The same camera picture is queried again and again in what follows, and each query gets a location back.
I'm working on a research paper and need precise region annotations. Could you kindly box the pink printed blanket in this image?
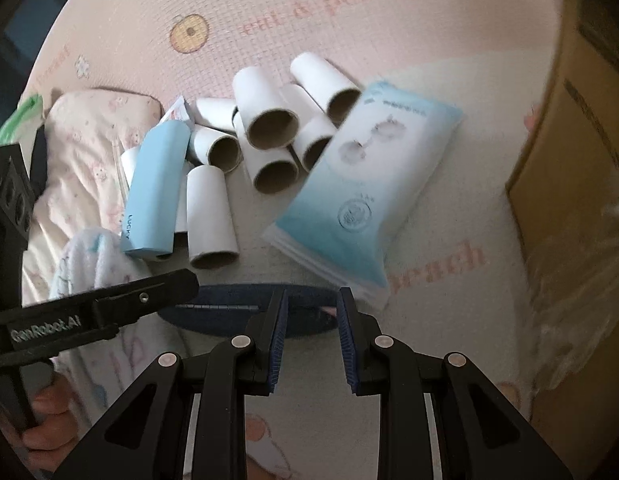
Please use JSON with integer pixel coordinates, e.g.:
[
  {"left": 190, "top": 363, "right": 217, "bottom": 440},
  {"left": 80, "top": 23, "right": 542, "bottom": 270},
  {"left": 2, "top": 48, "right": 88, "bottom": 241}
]
[{"left": 20, "top": 0, "right": 565, "bottom": 480}]

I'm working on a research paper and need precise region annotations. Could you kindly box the clear plastic bag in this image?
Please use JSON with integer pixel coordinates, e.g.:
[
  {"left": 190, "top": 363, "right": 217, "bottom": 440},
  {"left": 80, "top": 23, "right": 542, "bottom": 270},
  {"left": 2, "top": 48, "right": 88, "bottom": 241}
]
[{"left": 527, "top": 160, "right": 619, "bottom": 396}]

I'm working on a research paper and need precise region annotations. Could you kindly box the green patterned bag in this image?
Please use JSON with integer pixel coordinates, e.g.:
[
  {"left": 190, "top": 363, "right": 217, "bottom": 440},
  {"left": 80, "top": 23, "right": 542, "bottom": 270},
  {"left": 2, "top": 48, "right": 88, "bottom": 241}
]
[{"left": 0, "top": 92, "right": 45, "bottom": 143}]

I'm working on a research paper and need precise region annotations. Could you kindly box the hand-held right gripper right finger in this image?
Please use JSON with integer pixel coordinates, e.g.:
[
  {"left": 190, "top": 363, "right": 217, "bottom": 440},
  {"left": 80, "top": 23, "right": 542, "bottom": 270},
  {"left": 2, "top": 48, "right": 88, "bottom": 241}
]
[{"left": 337, "top": 287, "right": 575, "bottom": 480}]

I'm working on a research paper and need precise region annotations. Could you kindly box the dark blue glasses case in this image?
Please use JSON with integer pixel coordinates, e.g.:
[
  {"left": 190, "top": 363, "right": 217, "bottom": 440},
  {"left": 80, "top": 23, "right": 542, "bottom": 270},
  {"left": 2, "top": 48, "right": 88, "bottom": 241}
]
[{"left": 158, "top": 284, "right": 343, "bottom": 339}]

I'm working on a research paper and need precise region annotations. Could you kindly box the dark teal cloth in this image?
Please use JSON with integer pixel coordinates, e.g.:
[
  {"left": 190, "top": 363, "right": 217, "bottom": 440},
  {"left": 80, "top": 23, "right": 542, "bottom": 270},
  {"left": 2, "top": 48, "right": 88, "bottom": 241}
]
[{"left": 0, "top": 5, "right": 55, "bottom": 106}]

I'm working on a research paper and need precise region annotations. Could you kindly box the brown cardboard box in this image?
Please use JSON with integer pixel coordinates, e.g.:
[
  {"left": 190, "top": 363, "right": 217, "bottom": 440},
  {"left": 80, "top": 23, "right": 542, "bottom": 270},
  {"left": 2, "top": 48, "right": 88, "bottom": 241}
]
[{"left": 504, "top": 0, "right": 619, "bottom": 461}]

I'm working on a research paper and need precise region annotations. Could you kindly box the white blue-print cloth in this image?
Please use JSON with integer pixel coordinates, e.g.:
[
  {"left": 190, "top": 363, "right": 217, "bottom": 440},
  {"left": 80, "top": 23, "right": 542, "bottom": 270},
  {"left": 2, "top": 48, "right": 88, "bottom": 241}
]
[{"left": 48, "top": 227, "right": 190, "bottom": 386}]

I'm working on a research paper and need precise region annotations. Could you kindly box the long light blue box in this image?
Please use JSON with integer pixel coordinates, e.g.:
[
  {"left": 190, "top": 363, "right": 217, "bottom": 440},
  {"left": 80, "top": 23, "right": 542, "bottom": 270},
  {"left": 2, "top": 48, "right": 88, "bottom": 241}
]
[{"left": 120, "top": 122, "right": 190, "bottom": 260}]

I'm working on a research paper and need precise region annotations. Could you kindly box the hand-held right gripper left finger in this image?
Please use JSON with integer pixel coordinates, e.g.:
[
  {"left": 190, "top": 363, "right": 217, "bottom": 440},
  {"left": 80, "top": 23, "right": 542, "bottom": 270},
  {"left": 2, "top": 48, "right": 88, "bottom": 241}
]
[{"left": 52, "top": 287, "right": 290, "bottom": 480}]

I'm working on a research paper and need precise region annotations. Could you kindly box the person's left hand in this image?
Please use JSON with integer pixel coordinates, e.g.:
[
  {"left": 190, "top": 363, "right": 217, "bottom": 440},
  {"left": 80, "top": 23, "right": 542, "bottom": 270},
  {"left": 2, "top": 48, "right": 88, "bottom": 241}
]
[{"left": 20, "top": 374, "right": 83, "bottom": 456}]

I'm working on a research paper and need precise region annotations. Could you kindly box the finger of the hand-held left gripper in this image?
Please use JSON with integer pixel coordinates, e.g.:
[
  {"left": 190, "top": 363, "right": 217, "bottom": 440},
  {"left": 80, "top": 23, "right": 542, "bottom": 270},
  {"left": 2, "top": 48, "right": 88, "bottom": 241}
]
[{"left": 22, "top": 267, "right": 200, "bottom": 322}]

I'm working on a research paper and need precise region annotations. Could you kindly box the small red and white sachet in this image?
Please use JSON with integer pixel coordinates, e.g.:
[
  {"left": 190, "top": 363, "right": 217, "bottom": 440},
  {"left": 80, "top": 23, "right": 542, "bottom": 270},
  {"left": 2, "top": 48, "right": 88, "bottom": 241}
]
[{"left": 162, "top": 96, "right": 195, "bottom": 128}]

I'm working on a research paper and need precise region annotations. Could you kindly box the white and blue tissue packet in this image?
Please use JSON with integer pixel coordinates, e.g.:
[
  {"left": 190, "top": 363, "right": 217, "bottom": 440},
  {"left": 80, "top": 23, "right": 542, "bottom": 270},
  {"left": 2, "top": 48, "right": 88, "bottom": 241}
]
[{"left": 264, "top": 79, "right": 463, "bottom": 311}]

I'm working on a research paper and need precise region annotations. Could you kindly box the pink patterned pillow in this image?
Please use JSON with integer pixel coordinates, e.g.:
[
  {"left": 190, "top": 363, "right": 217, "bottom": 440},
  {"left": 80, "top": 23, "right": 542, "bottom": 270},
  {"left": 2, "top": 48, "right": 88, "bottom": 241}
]
[{"left": 20, "top": 89, "right": 163, "bottom": 306}]

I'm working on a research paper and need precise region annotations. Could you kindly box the pile of white cardboard tubes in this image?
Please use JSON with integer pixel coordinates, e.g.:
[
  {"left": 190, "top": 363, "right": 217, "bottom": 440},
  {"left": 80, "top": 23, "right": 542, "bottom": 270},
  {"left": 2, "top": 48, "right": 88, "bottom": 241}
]
[{"left": 120, "top": 52, "right": 363, "bottom": 270}]

